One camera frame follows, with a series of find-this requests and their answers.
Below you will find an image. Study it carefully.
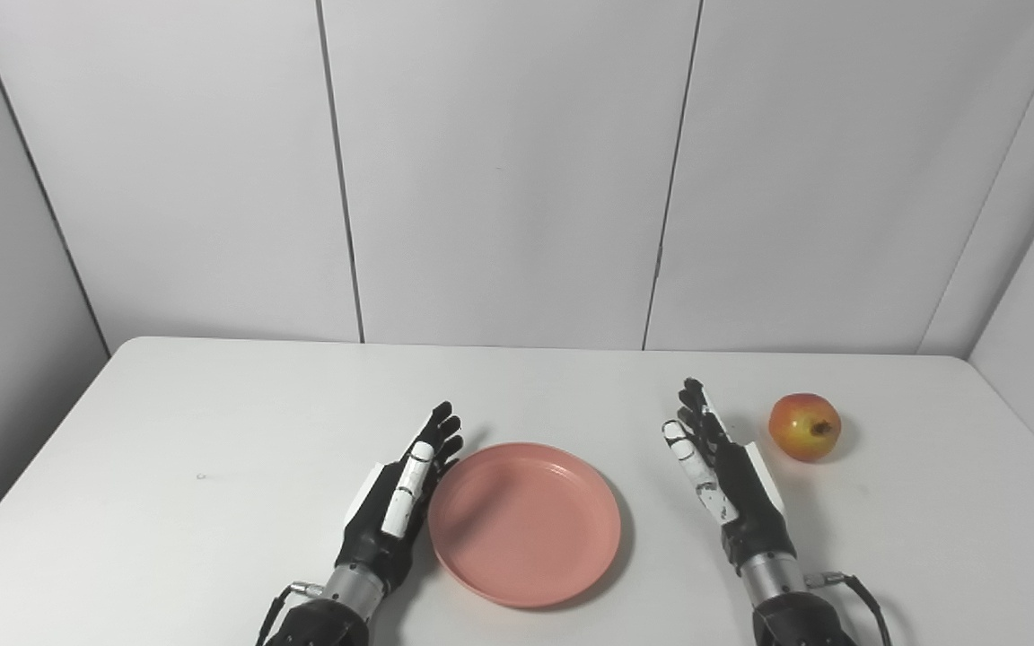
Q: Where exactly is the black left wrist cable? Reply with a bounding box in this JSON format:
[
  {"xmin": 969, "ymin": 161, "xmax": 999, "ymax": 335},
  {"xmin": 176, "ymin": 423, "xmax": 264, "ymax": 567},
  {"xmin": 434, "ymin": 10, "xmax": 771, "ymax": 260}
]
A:
[{"xmin": 254, "ymin": 581, "xmax": 326, "ymax": 646}]

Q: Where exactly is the red yellow apple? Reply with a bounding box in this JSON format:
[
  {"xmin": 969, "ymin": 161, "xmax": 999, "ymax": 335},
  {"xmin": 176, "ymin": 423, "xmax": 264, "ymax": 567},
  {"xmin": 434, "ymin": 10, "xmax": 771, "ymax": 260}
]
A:
[{"xmin": 767, "ymin": 391, "xmax": 844, "ymax": 464}]

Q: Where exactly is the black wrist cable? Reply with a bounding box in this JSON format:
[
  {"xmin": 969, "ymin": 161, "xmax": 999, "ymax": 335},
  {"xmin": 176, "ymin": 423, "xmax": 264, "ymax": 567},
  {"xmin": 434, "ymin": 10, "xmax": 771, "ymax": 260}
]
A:
[
  {"xmin": 254, "ymin": 581, "xmax": 326, "ymax": 646},
  {"xmin": 803, "ymin": 570, "xmax": 894, "ymax": 646}
]

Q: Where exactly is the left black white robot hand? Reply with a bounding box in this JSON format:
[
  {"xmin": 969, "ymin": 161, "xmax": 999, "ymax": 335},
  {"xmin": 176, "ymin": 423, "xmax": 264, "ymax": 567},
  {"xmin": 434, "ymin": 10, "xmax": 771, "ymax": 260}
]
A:
[{"xmin": 335, "ymin": 400, "xmax": 466, "ymax": 594}]

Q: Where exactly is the pink round plate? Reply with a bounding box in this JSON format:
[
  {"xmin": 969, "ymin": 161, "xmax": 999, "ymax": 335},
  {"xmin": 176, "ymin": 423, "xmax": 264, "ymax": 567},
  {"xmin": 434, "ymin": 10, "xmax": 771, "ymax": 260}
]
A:
[{"xmin": 427, "ymin": 441, "xmax": 623, "ymax": 610}]

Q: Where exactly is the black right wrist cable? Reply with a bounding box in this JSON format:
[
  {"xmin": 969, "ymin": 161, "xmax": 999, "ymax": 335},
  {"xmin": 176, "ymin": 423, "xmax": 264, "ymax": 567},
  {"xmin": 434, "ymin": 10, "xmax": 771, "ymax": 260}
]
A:
[{"xmin": 803, "ymin": 570, "xmax": 894, "ymax": 646}]

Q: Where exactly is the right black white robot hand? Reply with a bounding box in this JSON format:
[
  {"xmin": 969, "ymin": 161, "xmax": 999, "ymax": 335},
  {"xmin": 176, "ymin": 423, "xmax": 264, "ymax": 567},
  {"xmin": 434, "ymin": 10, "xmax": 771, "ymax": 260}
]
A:
[{"xmin": 661, "ymin": 378, "xmax": 799, "ymax": 578}]

